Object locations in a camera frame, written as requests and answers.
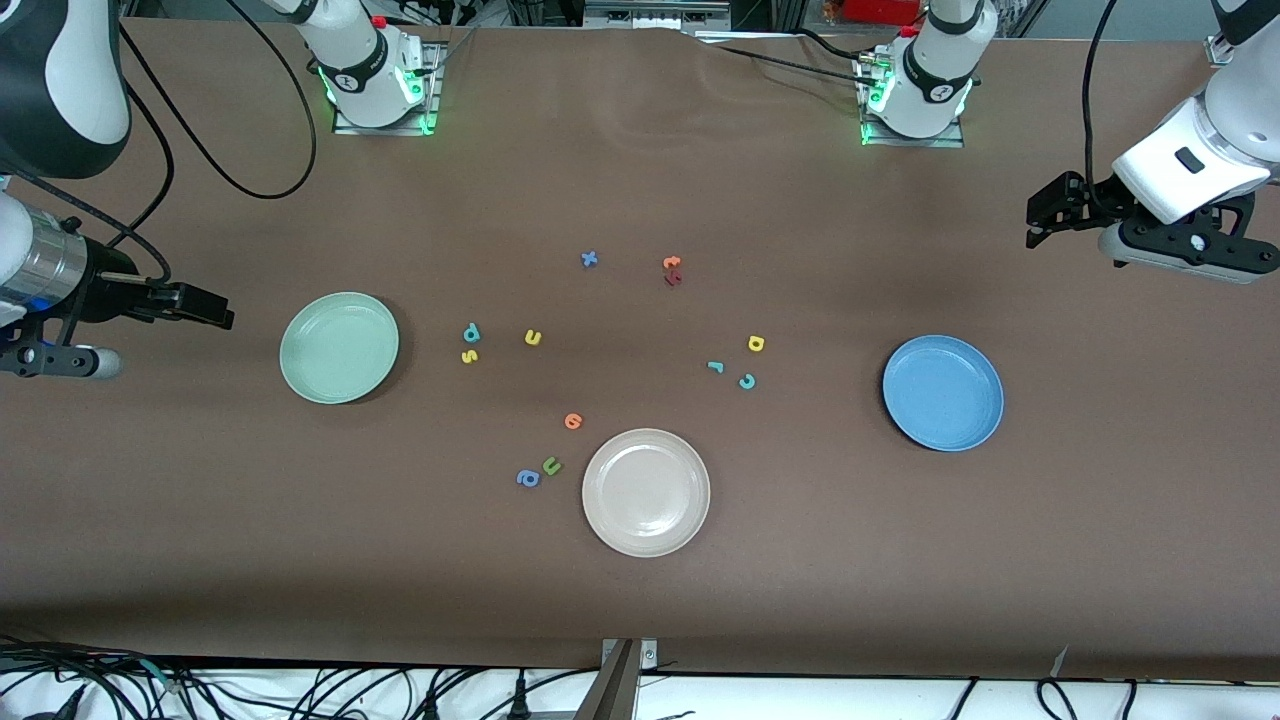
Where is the black base cable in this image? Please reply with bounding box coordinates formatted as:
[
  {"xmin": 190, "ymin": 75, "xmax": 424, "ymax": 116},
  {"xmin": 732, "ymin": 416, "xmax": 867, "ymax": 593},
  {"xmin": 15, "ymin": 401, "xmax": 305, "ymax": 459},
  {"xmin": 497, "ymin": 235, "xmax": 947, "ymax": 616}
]
[
  {"xmin": 697, "ymin": 40, "xmax": 876, "ymax": 89},
  {"xmin": 415, "ymin": 26, "xmax": 479, "ymax": 75},
  {"xmin": 788, "ymin": 27, "xmax": 883, "ymax": 63}
]

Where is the red box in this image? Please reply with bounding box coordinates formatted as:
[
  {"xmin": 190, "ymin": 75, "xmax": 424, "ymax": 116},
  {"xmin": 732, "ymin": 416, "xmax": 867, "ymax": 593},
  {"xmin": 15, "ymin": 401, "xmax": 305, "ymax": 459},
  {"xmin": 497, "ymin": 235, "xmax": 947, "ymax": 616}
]
[{"xmin": 843, "ymin": 0, "xmax": 926, "ymax": 24}]

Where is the beige plate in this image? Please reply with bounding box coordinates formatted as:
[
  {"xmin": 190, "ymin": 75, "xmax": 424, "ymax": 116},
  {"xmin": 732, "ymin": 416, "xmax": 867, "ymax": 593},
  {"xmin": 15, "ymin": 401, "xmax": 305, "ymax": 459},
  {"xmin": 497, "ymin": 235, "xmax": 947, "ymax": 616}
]
[{"xmin": 581, "ymin": 428, "xmax": 712, "ymax": 558}]

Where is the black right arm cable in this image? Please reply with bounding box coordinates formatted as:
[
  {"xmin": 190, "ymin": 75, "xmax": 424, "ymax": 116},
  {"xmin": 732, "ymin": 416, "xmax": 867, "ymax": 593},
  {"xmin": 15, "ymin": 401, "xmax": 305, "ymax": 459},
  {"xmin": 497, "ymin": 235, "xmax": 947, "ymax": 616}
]
[{"xmin": 0, "ymin": 0, "xmax": 319, "ymax": 286}]

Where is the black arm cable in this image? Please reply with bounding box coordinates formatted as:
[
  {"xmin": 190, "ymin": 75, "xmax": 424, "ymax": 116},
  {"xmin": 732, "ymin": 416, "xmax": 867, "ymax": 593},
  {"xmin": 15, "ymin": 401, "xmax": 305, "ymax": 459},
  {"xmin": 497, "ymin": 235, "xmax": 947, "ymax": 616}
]
[
  {"xmin": 1082, "ymin": 0, "xmax": 1123, "ymax": 223},
  {"xmin": 0, "ymin": 0, "xmax": 319, "ymax": 286}
]

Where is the aluminium profile post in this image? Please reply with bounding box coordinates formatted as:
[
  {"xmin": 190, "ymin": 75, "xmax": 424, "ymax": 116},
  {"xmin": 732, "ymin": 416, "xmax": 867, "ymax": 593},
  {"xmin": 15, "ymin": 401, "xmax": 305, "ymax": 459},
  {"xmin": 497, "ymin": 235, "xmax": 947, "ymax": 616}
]
[{"xmin": 575, "ymin": 640, "xmax": 641, "ymax": 720}]

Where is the metal frame profile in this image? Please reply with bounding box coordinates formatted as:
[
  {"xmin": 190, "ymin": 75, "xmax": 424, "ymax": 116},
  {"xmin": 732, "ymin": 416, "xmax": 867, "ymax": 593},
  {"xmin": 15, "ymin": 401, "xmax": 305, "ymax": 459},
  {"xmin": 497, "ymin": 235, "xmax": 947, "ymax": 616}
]
[{"xmin": 583, "ymin": 0, "xmax": 733, "ymax": 31}]

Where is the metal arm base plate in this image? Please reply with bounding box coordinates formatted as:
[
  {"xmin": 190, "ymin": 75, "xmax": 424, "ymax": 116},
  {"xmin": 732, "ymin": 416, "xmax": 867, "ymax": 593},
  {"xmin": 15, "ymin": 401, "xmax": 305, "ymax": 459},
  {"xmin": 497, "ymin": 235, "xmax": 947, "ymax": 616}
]
[
  {"xmin": 858, "ymin": 55, "xmax": 966, "ymax": 149},
  {"xmin": 333, "ymin": 42, "xmax": 444, "ymax": 136}
]

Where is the green plate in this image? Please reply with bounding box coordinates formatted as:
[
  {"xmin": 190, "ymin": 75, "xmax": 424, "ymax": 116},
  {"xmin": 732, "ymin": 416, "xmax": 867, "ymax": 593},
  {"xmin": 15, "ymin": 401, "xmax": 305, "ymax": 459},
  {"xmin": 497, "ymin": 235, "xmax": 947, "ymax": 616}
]
[{"xmin": 279, "ymin": 291, "xmax": 400, "ymax": 406}]

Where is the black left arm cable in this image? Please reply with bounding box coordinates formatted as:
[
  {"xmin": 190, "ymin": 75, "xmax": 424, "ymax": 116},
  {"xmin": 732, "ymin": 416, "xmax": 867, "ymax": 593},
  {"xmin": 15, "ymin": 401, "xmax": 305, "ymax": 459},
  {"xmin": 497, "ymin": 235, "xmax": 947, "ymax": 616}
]
[{"xmin": 1082, "ymin": 0, "xmax": 1123, "ymax": 223}]

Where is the blue plate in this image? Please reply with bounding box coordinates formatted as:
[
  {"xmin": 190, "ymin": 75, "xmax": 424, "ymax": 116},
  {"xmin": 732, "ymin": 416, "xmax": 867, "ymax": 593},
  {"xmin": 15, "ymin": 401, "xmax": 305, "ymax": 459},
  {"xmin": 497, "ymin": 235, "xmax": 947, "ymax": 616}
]
[{"xmin": 882, "ymin": 334, "xmax": 1005, "ymax": 453}]

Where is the metal table edge bracket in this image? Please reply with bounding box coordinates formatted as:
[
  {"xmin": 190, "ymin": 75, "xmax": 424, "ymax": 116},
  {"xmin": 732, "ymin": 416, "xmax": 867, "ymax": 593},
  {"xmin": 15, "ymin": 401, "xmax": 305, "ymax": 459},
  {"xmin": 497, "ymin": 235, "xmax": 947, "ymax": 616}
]
[{"xmin": 600, "ymin": 638, "xmax": 659, "ymax": 671}]

